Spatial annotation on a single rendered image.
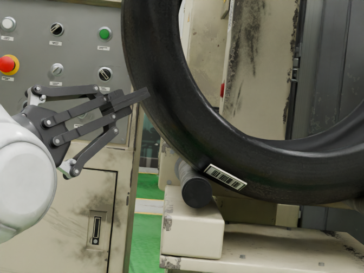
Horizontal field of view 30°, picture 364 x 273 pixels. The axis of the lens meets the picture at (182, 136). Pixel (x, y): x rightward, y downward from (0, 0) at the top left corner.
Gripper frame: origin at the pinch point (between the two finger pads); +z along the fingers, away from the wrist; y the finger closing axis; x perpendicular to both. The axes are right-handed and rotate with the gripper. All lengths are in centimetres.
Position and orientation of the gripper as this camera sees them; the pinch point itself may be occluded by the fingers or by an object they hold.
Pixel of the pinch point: (125, 101)
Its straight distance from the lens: 94.9
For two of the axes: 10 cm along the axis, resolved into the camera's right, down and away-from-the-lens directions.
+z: 6.6, -3.4, 6.7
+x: 6.3, -2.4, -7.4
